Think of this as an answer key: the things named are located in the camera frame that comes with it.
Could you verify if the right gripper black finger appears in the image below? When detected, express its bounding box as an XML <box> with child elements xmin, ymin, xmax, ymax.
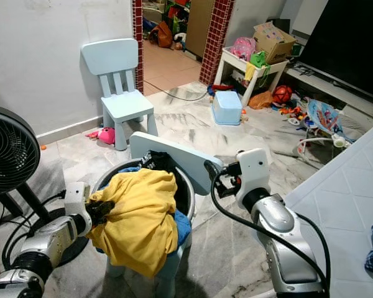
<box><xmin>203</xmin><ymin>159</ymin><xmax>226</xmax><ymax>184</ymax></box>

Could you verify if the yellow shirt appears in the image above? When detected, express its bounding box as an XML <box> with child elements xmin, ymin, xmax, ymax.
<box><xmin>87</xmin><ymin>169</ymin><xmax>178</xmax><ymax>279</ymax></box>

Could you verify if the light blue kid chair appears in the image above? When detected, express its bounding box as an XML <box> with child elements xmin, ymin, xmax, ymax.
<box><xmin>93</xmin><ymin>132</ymin><xmax>223</xmax><ymax>298</ymax></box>
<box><xmin>81</xmin><ymin>38</ymin><xmax>157</xmax><ymax>151</ymax></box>

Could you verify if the light blue plastic tub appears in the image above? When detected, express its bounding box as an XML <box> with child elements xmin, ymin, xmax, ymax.
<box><xmin>211</xmin><ymin>91</ymin><xmax>243</xmax><ymax>126</ymax></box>

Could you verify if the pink toy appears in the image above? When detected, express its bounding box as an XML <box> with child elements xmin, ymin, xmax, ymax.
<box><xmin>86</xmin><ymin>127</ymin><xmax>116</xmax><ymax>145</ymax></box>

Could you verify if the orange bag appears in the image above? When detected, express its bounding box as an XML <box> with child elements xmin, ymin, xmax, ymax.
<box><xmin>249</xmin><ymin>90</ymin><xmax>274</xmax><ymax>111</ymax></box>

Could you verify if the red ball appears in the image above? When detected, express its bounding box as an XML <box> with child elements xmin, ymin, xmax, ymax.
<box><xmin>272</xmin><ymin>85</ymin><xmax>293</xmax><ymax>104</ymax></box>

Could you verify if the white toy shelf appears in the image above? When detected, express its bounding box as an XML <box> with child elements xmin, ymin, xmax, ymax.
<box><xmin>213</xmin><ymin>47</ymin><xmax>288</xmax><ymax>106</ymax></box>

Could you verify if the black standing fan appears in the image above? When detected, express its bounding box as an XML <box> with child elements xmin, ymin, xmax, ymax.
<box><xmin>0</xmin><ymin>104</ymin><xmax>88</xmax><ymax>269</ymax></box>

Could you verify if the white folding table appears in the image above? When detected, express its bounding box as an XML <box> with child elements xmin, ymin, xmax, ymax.
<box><xmin>283</xmin><ymin>127</ymin><xmax>373</xmax><ymax>298</ymax></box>

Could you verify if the blue baby bouncer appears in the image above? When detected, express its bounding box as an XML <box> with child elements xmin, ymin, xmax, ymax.
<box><xmin>295</xmin><ymin>99</ymin><xmax>352</xmax><ymax>156</ymax></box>

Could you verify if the green toy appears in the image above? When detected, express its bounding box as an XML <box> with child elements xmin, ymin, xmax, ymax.
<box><xmin>249</xmin><ymin>51</ymin><xmax>269</xmax><ymax>69</ymax></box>

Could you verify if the pink bag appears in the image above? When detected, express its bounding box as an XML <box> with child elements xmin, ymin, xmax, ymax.
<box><xmin>230</xmin><ymin>36</ymin><xmax>257</xmax><ymax>61</ymax></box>

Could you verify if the brown cardboard box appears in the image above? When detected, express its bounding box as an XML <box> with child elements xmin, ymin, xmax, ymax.
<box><xmin>254</xmin><ymin>22</ymin><xmax>297</xmax><ymax>63</ymax></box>

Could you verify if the black television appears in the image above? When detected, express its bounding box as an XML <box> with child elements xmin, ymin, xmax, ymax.
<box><xmin>298</xmin><ymin>0</ymin><xmax>373</xmax><ymax>103</ymax></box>

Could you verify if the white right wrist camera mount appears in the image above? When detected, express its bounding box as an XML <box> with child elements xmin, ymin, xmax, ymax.
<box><xmin>236</xmin><ymin>147</ymin><xmax>272</xmax><ymax>209</ymax></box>

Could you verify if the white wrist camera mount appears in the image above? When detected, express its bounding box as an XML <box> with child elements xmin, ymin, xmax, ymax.
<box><xmin>63</xmin><ymin>181</ymin><xmax>92</xmax><ymax>219</ymax></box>
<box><xmin>236</xmin><ymin>147</ymin><xmax>272</xmax><ymax>209</ymax></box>

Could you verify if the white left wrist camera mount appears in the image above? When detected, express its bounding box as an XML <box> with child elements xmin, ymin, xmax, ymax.
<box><xmin>63</xmin><ymin>181</ymin><xmax>92</xmax><ymax>219</ymax></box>

